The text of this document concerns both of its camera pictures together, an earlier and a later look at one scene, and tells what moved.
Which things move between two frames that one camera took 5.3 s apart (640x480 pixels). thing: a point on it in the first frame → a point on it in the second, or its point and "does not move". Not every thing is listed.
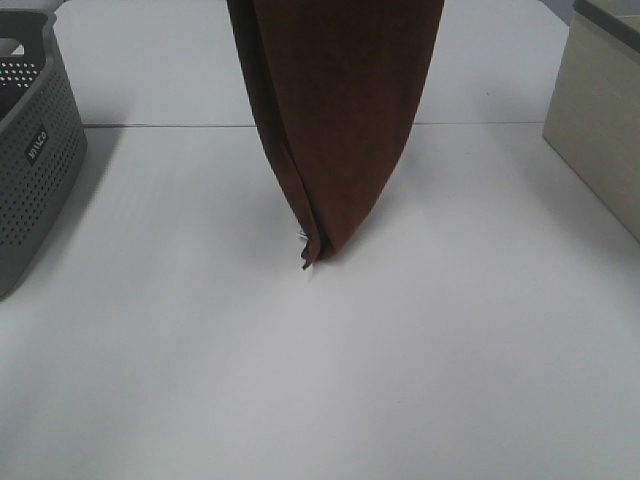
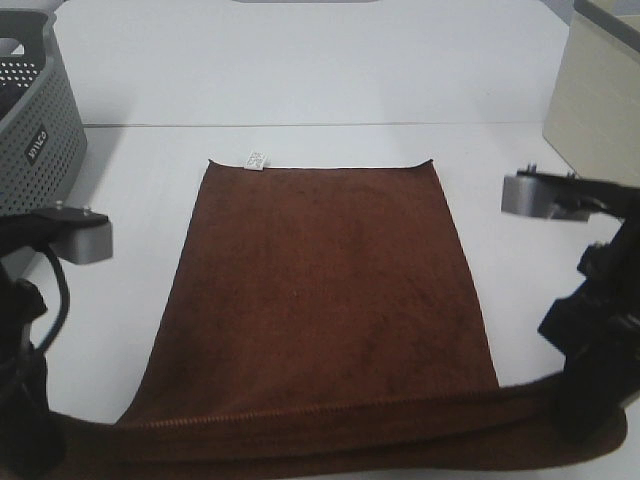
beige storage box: x=592 y=123 does not move
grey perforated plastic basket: x=43 y=152 does not move
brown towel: x=334 y=86 → x=317 y=326
